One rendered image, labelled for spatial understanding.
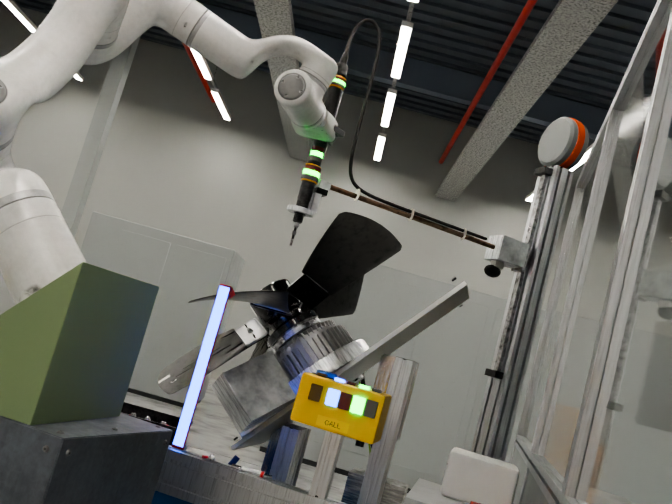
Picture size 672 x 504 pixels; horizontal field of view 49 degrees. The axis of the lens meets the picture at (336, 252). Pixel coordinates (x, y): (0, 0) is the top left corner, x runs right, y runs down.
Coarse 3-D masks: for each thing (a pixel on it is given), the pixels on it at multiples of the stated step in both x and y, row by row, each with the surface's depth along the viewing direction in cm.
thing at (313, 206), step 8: (320, 184) 185; (328, 184) 186; (320, 192) 185; (312, 200) 185; (288, 208) 183; (296, 208) 181; (304, 208) 181; (312, 208) 184; (304, 216) 187; (312, 216) 184
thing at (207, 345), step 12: (228, 288) 147; (216, 300) 147; (216, 312) 147; (216, 324) 146; (204, 348) 146; (204, 360) 145; (204, 372) 145; (192, 384) 145; (192, 396) 145; (192, 408) 144; (180, 420) 144; (180, 432) 144; (180, 444) 143
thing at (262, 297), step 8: (208, 296) 158; (240, 296) 161; (248, 296) 161; (256, 296) 161; (264, 296) 160; (272, 296) 160; (280, 296) 159; (264, 304) 174; (272, 304) 170; (280, 304) 168; (288, 312) 177
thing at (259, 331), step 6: (246, 324) 191; (252, 324) 190; (258, 324) 189; (240, 330) 190; (246, 330) 189; (258, 330) 187; (264, 330) 186; (240, 336) 188; (246, 336) 187; (252, 336) 186; (258, 336) 185; (264, 336) 185; (246, 342) 185; (252, 342) 184
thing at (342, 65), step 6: (342, 54) 190; (342, 60) 189; (342, 66) 188; (342, 72) 188; (306, 180) 184; (300, 186) 185; (306, 186) 184; (312, 186) 184; (300, 192) 184; (306, 192) 184; (312, 192) 185; (300, 198) 184; (306, 198) 183; (300, 204) 183; (306, 204) 184; (294, 216) 184; (300, 216) 183; (300, 222) 184
